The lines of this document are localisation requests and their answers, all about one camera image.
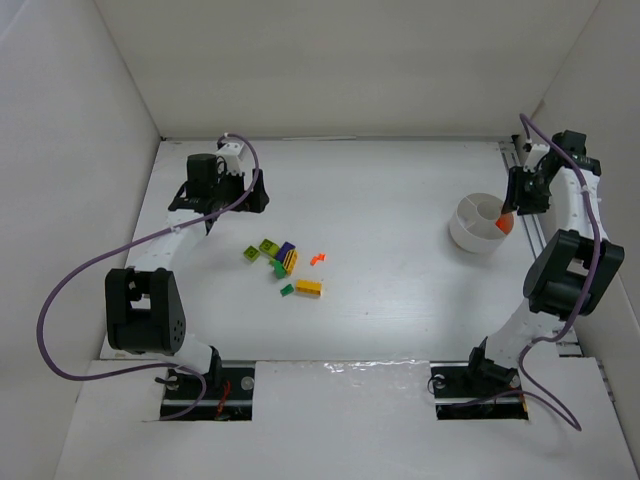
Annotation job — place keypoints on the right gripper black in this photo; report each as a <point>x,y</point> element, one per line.
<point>513,187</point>

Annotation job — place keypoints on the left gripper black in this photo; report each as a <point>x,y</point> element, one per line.
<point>256,195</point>

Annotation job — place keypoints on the orange round lego piece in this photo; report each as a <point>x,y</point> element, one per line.
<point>505,223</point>

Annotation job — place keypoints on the small orange lego piece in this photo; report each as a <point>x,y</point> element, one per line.
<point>317,258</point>

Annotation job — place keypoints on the yellow long lego brick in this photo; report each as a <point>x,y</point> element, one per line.
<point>307,287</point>

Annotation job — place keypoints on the yellow striped curved lego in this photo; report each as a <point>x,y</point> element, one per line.
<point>290,260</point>

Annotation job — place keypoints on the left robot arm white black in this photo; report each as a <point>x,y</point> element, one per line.
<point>144,311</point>

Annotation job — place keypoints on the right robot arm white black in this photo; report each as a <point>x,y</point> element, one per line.
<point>600,274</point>

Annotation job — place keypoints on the white round divided container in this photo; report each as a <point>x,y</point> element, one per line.
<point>472,225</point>

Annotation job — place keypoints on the lime green square lego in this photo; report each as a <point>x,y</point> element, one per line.
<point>251,253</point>

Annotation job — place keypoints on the lime green lego with swirl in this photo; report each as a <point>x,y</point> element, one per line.
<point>269,248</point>

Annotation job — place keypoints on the purple lego plate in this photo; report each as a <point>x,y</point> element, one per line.
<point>283,251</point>

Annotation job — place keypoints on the dark green curved lego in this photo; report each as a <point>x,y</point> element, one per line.
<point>279,270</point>

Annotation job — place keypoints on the small dark green lego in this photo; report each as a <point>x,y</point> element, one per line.
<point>288,289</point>

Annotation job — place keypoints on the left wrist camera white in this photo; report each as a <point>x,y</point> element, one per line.
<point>233,155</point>

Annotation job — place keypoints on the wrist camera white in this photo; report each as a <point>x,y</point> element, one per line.
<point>233,155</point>
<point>533,154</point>

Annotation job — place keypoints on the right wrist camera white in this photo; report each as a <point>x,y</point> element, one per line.
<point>533,154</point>

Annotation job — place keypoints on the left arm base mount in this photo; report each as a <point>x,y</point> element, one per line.
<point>231,401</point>

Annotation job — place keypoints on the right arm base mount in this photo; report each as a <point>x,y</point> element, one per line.
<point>458,397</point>

